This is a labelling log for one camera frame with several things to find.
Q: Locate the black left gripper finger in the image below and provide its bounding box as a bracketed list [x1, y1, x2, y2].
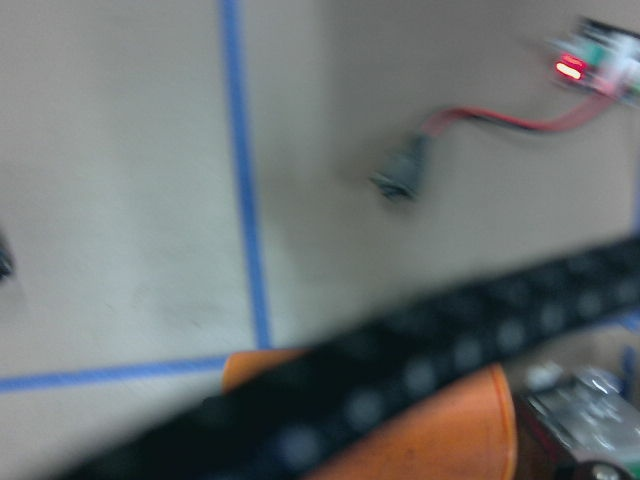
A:
[514, 396, 638, 480]

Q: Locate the plain orange cylinder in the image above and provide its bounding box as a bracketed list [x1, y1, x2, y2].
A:
[221, 347, 518, 480]

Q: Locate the green conveyor belt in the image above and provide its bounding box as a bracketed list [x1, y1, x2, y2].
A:
[522, 362, 640, 461]

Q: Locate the motor speed controller board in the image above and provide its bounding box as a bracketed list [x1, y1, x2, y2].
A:
[549, 17, 639, 107]

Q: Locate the green button beside cylinder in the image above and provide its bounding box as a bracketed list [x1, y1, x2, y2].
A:
[0, 234, 15, 281]

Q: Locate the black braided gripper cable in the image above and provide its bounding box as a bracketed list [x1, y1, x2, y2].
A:
[54, 237, 640, 480]

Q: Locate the red black power cable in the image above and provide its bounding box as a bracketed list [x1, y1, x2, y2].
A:
[368, 94, 616, 204]

